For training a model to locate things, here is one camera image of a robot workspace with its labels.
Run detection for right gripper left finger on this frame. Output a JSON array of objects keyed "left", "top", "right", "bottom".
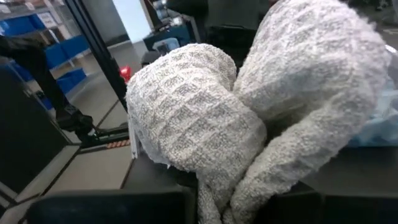
[{"left": 26, "top": 154, "right": 200, "bottom": 224}]

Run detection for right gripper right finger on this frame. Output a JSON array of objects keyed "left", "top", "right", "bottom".
[{"left": 264, "top": 182, "right": 398, "bottom": 224}]

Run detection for grey waffle microfiber towel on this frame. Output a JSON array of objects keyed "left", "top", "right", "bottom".
[{"left": 126, "top": 0, "right": 392, "bottom": 224}]

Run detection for light blue microfiber towel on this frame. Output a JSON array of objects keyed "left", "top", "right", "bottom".
[{"left": 348, "top": 62, "right": 398, "bottom": 149}]

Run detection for plastic wrapped device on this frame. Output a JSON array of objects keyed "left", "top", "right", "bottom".
[{"left": 154, "top": 37, "right": 181, "bottom": 57}]

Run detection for teal equipment cart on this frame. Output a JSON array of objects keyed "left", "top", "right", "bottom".
[{"left": 142, "top": 15, "right": 200, "bottom": 60}]

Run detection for blue storage bins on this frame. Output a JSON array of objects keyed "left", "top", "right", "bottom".
[{"left": 0, "top": 14, "right": 91, "bottom": 110}]

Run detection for black aluminium frame strut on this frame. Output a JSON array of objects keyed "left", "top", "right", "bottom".
[{"left": 63, "top": 0, "right": 130, "bottom": 113}]

